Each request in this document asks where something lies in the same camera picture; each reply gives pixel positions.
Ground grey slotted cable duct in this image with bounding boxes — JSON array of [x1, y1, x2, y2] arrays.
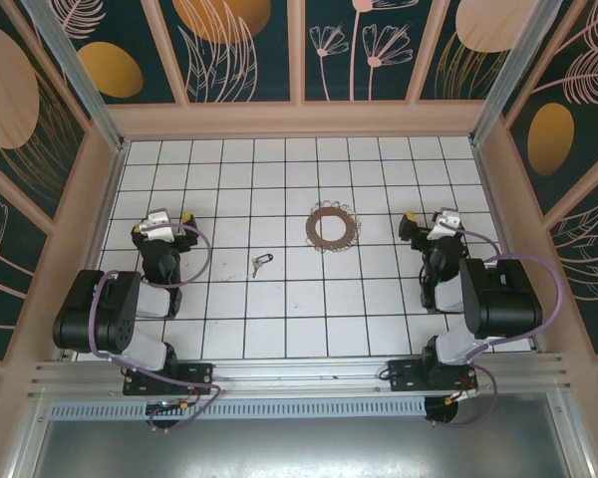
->
[[49, 397, 428, 419]]

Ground silver key with black clip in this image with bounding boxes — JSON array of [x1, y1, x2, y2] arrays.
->
[[249, 252, 275, 280]]

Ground aluminium frame bar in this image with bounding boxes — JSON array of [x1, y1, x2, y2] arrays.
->
[[546, 390, 595, 478], [0, 395, 55, 478]]

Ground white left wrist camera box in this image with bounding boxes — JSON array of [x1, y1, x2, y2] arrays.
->
[[140, 210, 176, 244]]

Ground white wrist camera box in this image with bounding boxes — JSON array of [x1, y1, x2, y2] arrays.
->
[[140, 210, 176, 244], [427, 208, 463, 241]]

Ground brown keyring with wire loops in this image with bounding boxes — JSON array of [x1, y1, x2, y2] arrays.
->
[[303, 198, 364, 254]]

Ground small circuit board with wires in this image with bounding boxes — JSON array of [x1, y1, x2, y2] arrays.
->
[[147, 397, 193, 415]]

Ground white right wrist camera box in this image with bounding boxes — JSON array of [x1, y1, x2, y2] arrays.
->
[[427, 208, 463, 241]]

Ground aluminium corner post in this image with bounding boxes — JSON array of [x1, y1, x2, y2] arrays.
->
[[468, 0, 577, 146], [19, 0, 132, 151]]

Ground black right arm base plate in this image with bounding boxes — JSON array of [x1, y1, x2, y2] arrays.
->
[[387, 358, 479, 394]]

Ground aluminium mounting rail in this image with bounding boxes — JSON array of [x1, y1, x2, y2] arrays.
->
[[29, 353, 572, 399]]

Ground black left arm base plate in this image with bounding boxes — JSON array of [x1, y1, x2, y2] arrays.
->
[[123, 362, 214, 397]]

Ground grey metal sheet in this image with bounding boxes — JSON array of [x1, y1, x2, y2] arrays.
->
[[29, 415, 579, 478]]

